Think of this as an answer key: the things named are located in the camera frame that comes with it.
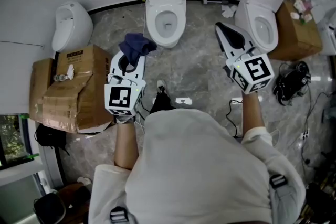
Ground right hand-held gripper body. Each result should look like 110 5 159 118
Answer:
225 45 275 95

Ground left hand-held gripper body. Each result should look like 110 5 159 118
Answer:
104 70 146 116

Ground dark blue cloth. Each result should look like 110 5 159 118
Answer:
118 33 158 67

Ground person's right forearm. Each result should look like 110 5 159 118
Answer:
241 91 266 135

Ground person's left forearm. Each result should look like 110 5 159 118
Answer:
113 120 140 170

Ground white toilet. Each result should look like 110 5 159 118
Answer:
234 0 279 54
145 0 187 49

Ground person's white shoe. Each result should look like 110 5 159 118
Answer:
156 79 167 93

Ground crumpled white tissue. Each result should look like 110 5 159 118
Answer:
221 3 238 19

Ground person's black trouser leg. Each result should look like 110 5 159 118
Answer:
149 91 176 114

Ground crumpled white paper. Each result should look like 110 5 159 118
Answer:
66 63 76 80

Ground large brown cardboard box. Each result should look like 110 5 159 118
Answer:
267 0 323 61

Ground white urinal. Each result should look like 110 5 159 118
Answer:
51 2 94 53

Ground torn cardboard sheet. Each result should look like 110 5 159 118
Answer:
41 72 95 134

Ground pile of small toiletries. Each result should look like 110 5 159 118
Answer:
285 0 313 24

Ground black bag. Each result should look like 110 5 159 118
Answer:
34 123 70 156

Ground white slipper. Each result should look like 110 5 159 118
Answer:
77 176 93 186

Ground person's white shirt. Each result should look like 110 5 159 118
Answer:
88 108 307 224

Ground window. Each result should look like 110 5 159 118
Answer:
0 113 40 170

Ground black round stool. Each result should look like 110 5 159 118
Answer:
33 191 67 224

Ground bundle of black cables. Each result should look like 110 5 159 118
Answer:
272 61 312 108

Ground black floor cable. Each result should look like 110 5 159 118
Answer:
225 99 244 138

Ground black strap buckle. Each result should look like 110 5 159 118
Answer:
109 206 130 224
269 174 288 190

